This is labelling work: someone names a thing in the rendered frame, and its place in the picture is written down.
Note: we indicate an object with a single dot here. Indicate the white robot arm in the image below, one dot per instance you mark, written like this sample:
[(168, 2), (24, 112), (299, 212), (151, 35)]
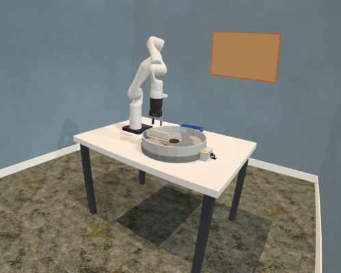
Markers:
[(157, 68)]

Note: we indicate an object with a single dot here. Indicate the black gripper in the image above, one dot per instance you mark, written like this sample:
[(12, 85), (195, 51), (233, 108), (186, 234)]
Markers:
[(156, 100)]

